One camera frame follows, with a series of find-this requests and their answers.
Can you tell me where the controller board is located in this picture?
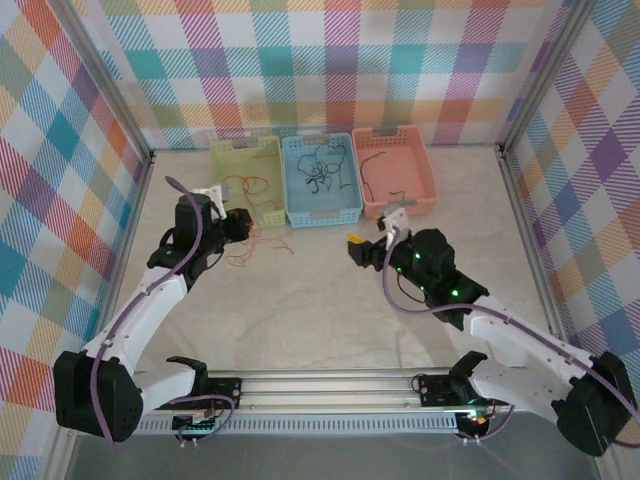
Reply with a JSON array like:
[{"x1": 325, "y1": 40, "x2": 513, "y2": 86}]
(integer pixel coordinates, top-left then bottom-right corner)
[
  {"x1": 455, "y1": 408, "x2": 496, "y2": 432},
  {"x1": 172, "y1": 410, "x2": 224, "y2": 435}
]

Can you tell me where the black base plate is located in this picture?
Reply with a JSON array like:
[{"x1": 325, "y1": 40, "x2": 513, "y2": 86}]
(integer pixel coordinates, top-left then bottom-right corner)
[
  {"x1": 172, "y1": 378, "x2": 244, "y2": 410},
  {"x1": 418, "y1": 374, "x2": 510, "y2": 407}
]

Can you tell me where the thin orange cable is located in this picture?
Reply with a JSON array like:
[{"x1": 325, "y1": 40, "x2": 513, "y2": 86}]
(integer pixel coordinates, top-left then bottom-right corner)
[
  {"x1": 223, "y1": 174, "x2": 280, "y2": 211},
  {"x1": 225, "y1": 223, "x2": 296, "y2": 268}
]

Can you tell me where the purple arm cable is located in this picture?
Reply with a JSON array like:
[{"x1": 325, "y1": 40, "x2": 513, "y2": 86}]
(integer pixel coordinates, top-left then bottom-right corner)
[
  {"x1": 92, "y1": 175, "x2": 236, "y2": 449},
  {"x1": 382, "y1": 229, "x2": 640, "y2": 447}
]

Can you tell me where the green plastic basket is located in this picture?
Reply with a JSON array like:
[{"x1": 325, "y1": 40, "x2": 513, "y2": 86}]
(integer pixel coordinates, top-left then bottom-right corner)
[{"x1": 209, "y1": 134, "x2": 287, "y2": 229}]

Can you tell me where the aluminium mounting rail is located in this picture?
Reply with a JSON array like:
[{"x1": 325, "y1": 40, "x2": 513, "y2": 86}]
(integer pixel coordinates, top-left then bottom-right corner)
[{"x1": 142, "y1": 368, "x2": 516, "y2": 416}]

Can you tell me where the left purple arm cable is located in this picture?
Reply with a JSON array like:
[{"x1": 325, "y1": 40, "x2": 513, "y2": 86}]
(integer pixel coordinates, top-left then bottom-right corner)
[{"x1": 92, "y1": 175, "x2": 236, "y2": 449}]

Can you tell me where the pink plastic basket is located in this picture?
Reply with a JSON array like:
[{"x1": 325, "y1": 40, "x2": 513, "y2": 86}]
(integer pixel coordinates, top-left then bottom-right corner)
[{"x1": 351, "y1": 125, "x2": 440, "y2": 219}]

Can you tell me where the blue plastic basket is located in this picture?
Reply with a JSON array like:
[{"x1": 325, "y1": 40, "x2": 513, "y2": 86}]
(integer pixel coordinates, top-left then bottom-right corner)
[{"x1": 281, "y1": 133, "x2": 364, "y2": 229}]

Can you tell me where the aluminium table edge rail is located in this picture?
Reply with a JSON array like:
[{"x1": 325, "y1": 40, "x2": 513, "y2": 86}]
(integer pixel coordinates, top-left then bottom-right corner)
[
  {"x1": 42, "y1": 149, "x2": 157, "y2": 480},
  {"x1": 497, "y1": 144, "x2": 621, "y2": 480}
]

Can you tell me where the right controller board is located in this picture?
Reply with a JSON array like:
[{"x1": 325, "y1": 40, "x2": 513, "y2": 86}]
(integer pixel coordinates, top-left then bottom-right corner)
[{"x1": 455, "y1": 408, "x2": 496, "y2": 432}]

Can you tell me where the grey metal panel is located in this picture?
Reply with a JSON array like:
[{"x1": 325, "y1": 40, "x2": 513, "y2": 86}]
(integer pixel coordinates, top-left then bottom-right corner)
[{"x1": 64, "y1": 433, "x2": 601, "y2": 480}]

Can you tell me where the aluminium upright frame post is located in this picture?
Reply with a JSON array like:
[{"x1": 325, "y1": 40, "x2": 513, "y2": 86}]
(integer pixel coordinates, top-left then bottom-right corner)
[
  {"x1": 58, "y1": 0, "x2": 157, "y2": 161},
  {"x1": 498, "y1": 0, "x2": 604, "y2": 151}
]

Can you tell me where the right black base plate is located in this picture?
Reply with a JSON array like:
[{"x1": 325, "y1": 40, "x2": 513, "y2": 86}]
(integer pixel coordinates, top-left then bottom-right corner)
[{"x1": 418, "y1": 374, "x2": 510, "y2": 407}]

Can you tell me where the left controller board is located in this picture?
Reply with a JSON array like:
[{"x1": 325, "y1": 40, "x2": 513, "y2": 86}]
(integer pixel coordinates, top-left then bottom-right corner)
[{"x1": 172, "y1": 410, "x2": 224, "y2": 435}]

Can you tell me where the slotted grey cable duct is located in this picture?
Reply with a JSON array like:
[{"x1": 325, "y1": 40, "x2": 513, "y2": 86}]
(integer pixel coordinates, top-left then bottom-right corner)
[{"x1": 134, "y1": 416, "x2": 461, "y2": 435}]

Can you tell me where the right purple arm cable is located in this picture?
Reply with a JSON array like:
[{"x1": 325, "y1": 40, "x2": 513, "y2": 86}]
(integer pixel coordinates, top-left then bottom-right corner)
[{"x1": 382, "y1": 229, "x2": 640, "y2": 447}]

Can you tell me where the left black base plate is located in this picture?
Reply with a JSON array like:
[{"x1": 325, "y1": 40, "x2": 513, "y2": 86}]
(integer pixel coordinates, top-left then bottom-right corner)
[{"x1": 172, "y1": 378, "x2": 244, "y2": 410}]

